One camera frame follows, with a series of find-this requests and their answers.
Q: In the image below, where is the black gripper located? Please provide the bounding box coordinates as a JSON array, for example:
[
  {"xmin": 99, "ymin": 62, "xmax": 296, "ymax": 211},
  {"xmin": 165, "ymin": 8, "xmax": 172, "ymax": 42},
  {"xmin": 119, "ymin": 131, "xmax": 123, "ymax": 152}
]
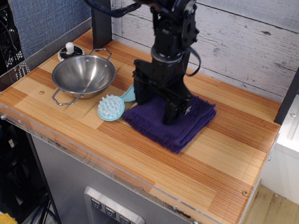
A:
[{"xmin": 133, "ymin": 58, "xmax": 193, "ymax": 125}]

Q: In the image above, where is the purple towel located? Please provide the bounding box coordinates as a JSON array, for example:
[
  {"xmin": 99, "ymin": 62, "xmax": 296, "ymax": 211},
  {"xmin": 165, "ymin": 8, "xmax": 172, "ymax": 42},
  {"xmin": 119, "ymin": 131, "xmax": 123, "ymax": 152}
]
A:
[{"xmin": 123, "ymin": 96, "xmax": 217, "ymax": 153}]

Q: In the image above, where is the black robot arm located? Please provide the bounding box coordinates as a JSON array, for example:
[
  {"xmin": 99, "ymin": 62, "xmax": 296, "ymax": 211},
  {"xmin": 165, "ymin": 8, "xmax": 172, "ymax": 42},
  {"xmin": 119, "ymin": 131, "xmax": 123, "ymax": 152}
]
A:
[{"xmin": 133, "ymin": 0, "xmax": 199, "ymax": 125}]

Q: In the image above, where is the teal scrub brush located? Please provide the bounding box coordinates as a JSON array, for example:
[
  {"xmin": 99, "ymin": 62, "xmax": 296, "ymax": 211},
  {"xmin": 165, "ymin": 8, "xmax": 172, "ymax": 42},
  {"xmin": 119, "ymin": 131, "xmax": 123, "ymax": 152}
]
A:
[{"xmin": 98, "ymin": 85, "xmax": 136, "ymax": 122}]

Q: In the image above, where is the stainless steel cabinet front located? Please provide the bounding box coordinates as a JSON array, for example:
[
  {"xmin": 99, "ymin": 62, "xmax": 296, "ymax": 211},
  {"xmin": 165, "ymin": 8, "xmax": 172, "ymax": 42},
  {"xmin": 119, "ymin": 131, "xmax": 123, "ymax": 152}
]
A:
[{"xmin": 23, "ymin": 135, "xmax": 225, "ymax": 224}]

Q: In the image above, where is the silver button control panel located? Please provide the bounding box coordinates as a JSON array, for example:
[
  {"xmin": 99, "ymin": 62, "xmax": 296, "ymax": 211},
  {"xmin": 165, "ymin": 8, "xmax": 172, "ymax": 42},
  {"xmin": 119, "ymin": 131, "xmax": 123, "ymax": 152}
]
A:
[{"xmin": 84, "ymin": 186, "xmax": 146, "ymax": 224}]

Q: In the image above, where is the blue fabric partition panel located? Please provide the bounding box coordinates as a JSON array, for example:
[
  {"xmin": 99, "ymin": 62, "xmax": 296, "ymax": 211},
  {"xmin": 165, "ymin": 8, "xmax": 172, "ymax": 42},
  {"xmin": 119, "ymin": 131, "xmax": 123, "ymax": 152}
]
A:
[{"xmin": 8, "ymin": 0, "xmax": 91, "ymax": 58}]

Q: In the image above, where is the white ribbed appliance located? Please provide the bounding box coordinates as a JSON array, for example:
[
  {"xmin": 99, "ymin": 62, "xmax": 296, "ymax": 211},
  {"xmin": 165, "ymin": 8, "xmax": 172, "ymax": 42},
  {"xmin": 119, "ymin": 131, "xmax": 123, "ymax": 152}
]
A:
[{"xmin": 260, "ymin": 95, "xmax": 299, "ymax": 205}]

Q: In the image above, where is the black plastic crate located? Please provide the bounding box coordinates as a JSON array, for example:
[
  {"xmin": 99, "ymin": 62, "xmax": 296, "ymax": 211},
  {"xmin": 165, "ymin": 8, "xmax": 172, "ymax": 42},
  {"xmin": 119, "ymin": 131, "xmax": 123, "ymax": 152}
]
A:
[{"xmin": 0, "ymin": 0, "xmax": 24, "ymax": 75}]

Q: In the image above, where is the clear acrylic edge guard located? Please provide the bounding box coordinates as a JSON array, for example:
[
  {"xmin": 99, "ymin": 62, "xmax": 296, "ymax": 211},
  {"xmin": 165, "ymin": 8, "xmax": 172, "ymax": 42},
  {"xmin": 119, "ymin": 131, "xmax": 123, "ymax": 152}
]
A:
[{"xmin": 0, "ymin": 9, "xmax": 286, "ymax": 224}]

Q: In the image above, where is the yellow object at corner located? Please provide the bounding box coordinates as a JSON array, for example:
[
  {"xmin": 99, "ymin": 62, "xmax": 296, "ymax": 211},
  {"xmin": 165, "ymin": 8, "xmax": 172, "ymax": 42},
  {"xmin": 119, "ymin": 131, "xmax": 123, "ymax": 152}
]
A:
[{"xmin": 0, "ymin": 213, "xmax": 19, "ymax": 224}]

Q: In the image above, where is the stainless steel bowl with handles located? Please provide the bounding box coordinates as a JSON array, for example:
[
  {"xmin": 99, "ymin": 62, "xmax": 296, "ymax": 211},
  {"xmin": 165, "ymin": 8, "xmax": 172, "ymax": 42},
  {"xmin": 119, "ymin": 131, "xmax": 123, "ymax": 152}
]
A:
[{"xmin": 52, "ymin": 48, "xmax": 116, "ymax": 105}]

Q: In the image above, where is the dark left vertical post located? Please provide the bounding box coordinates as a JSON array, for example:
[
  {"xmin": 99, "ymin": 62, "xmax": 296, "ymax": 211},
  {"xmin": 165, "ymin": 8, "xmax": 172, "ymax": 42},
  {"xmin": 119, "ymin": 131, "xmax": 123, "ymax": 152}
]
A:
[{"xmin": 91, "ymin": 0, "xmax": 112, "ymax": 49}]

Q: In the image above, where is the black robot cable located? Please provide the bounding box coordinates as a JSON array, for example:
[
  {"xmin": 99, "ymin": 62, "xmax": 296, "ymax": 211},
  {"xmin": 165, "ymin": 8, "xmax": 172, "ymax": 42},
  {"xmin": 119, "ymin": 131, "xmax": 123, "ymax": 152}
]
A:
[{"xmin": 68, "ymin": 0, "xmax": 208, "ymax": 79}]

